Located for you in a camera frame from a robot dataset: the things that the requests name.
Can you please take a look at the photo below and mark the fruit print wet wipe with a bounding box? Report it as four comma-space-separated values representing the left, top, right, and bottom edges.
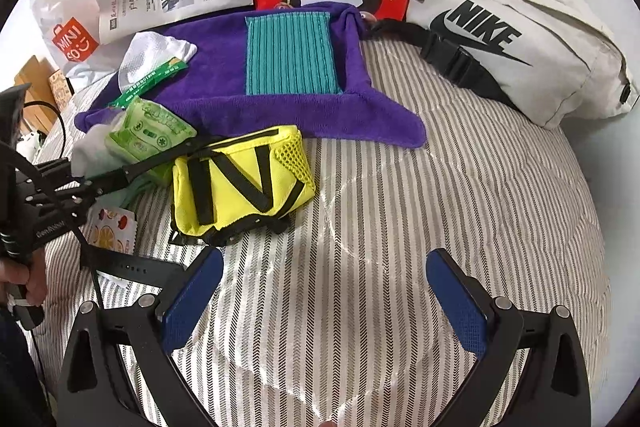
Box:
87, 207, 138, 255

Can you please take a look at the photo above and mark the green tissue pack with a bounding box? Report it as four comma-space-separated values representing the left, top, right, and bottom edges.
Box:
104, 96, 196, 164

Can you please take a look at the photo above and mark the yellow black small pouch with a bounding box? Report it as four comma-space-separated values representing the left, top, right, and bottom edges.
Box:
169, 126, 316, 246

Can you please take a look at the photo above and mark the person's left hand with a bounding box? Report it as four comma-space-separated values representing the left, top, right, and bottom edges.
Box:
0, 248, 48, 307

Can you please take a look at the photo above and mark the patterned small box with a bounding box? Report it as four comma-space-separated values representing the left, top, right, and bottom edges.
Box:
48, 69, 74, 110

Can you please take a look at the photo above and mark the wooden chair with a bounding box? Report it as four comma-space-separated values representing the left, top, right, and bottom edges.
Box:
13, 54, 60, 136

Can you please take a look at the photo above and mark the green sachet packet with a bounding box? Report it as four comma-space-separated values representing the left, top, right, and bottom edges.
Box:
108, 57, 188, 109

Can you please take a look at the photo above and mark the purple fleece towel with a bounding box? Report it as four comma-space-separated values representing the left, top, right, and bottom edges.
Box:
74, 1, 429, 150

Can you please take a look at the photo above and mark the white Miniso plastic bag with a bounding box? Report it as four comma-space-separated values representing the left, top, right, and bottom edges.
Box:
29, 0, 129, 91

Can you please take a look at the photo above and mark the striped grey white quilt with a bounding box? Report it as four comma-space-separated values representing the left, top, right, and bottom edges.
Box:
29, 38, 612, 427

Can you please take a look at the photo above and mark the teal ribbed knit cloth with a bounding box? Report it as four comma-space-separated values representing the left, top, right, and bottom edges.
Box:
245, 11, 342, 95

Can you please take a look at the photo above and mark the cream Nike waist bag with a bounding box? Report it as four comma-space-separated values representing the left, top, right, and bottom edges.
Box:
372, 0, 639, 129

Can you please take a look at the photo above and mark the black cable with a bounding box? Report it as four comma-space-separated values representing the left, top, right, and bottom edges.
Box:
19, 100, 109, 313

